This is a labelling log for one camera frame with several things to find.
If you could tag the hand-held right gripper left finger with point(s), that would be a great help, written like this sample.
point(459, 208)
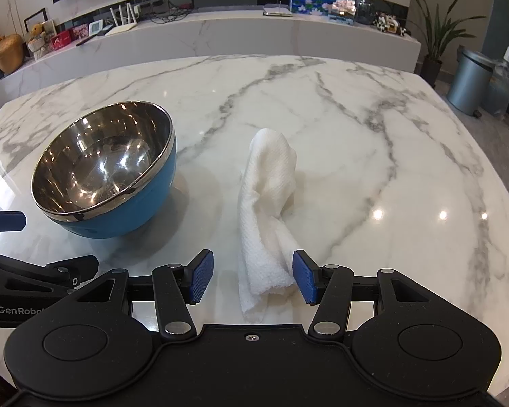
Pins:
point(201, 275)

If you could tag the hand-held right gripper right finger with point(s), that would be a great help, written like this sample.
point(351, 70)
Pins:
point(304, 277)

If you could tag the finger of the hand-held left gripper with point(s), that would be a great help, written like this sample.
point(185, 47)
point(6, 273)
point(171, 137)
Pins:
point(4, 220)
point(59, 273)

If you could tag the white cloth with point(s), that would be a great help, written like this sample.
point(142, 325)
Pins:
point(263, 203)

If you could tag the blue steel bowl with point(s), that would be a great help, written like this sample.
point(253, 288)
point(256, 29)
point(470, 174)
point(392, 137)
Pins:
point(106, 161)

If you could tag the golden vase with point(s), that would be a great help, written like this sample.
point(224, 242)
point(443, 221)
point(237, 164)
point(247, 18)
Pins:
point(9, 53)

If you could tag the teddy bear figure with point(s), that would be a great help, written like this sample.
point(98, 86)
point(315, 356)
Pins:
point(37, 40)

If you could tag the red box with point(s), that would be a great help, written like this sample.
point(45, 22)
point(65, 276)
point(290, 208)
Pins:
point(60, 41)

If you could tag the pink card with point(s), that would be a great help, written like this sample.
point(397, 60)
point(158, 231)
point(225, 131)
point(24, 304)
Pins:
point(79, 33)

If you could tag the black comb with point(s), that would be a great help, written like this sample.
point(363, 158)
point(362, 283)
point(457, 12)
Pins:
point(94, 36)

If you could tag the white thermometer display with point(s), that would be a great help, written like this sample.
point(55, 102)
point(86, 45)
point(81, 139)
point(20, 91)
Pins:
point(96, 28)

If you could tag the white router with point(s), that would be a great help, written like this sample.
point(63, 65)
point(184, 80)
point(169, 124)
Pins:
point(123, 28)

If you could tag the potted plant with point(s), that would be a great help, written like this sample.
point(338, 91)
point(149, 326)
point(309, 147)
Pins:
point(431, 70)

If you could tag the grey trash can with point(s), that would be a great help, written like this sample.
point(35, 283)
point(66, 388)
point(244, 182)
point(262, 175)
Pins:
point(466, 80)

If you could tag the white flat device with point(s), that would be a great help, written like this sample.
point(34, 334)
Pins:
point(278, 12)

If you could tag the cow figurines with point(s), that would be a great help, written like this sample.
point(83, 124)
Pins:
point(390, 24)

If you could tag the small framed photo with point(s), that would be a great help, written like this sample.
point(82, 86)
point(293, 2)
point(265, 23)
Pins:
point(343, 9)

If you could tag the dark glass jar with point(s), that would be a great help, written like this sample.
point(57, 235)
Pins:
point(367, 12)

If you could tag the clear water jug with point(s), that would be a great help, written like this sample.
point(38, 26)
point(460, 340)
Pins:
point(502, 89)

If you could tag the picture frame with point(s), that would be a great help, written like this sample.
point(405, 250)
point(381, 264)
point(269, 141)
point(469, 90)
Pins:
point(34, 18)

